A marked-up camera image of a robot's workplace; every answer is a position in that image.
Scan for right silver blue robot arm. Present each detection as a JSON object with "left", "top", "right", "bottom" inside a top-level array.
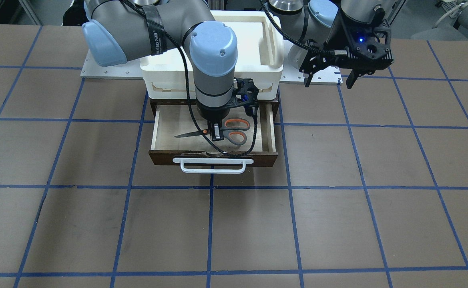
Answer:
[{"left": 82, "top": 0, "right": 257, "bottom": 146}]

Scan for grey orange scissors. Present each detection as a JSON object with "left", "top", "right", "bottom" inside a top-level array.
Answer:
[{"left": 175, "top": 118, "right": 251, "bottom": 146}]

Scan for cream plastic tray box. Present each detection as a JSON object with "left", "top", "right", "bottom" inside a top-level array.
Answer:
[{"left": 140, "top": 10, "right": 285, "bottom": 100}]

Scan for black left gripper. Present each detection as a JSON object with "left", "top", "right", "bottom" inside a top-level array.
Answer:
[{"left": 299, "top": 18, "right": 394, "bottom": 89}]

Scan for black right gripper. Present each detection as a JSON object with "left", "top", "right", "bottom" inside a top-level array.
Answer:
[{"left": 197, "top": 77, "right": 259, "bottom": 142}]

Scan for dark brown drawer cabinet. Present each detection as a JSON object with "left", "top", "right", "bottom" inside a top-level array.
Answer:
[{"left": 150, "top": 89, "right": 280, "bottom": 116}]

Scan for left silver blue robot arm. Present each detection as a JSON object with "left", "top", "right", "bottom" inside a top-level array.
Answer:
[{"left": 261, "top": 0, "right": 394, "bottom": 89}]

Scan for black braided cable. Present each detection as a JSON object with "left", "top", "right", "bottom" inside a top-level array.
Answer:
[{"left": 120, "top": 0, "right": 258, "bottom": 157}]

